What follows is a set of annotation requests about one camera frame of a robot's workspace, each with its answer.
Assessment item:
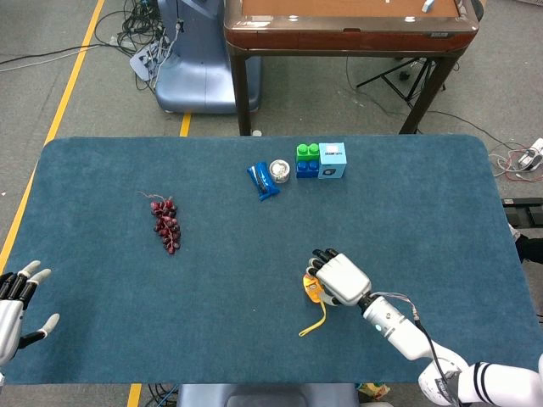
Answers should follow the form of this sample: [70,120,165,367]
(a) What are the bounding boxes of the blue snack packet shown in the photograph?
[246,162,282,203]

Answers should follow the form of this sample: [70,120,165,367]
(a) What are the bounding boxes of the black printed strap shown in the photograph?
[434,368,463,404]

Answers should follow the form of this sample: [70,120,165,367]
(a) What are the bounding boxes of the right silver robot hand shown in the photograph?
[304,247,373,307]

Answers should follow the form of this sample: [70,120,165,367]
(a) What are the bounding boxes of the yellow tape measure with strap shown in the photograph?
[299,270,336,338]

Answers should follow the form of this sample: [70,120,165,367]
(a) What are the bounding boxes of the white power strip red wires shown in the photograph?
[487,137,543,183]

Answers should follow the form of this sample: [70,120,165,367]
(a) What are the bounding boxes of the black arm cable with connector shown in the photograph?
[372,290,457,382]

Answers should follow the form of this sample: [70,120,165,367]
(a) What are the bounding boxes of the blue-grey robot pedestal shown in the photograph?
[153,0,263,114]

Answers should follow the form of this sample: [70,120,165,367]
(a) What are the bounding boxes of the black pedal device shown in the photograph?
[502,197,543,264]

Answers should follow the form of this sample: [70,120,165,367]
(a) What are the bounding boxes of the small silver tin can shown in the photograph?
[268,159,293,185]

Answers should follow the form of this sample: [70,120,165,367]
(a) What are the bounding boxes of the black floor cable bundle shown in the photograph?
[92,0,171,92]

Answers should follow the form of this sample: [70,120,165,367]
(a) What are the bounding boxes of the yellow green packet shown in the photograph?
[358,383,389,402]

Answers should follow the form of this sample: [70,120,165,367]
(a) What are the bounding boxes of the blue felt table cover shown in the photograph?
[0,134,525,386]

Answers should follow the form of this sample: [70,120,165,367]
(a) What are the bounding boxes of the dark red grape bunch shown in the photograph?
[137,190,182,255]

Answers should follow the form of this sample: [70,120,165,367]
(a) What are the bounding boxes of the blue-grey robot torso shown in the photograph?
[176,383,360,407]

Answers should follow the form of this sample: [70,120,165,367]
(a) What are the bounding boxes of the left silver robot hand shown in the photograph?
[0,259,61,365]

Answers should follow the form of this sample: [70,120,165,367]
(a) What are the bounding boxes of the blue cables under table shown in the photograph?
[148,383,179,407]

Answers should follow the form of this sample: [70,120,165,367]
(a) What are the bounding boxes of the grey power strip with plugs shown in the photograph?
[129,42,166,81]

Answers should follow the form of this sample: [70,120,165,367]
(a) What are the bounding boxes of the blue toy building brick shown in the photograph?
[294,159,320,180]

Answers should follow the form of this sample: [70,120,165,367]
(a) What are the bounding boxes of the white cable with plug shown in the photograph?
[154,19,184,86]

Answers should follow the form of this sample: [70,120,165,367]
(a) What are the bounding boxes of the brown mahjong table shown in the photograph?
[222,0,481,137]

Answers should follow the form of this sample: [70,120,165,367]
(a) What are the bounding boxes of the green toy building brick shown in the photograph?
[295,142,321,164]

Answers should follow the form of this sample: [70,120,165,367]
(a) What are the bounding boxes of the light blue cardboard box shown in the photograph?
[317,142,349,181]

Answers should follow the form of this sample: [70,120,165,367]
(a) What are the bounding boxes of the black tripod stand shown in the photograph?
[355,57,447,108]

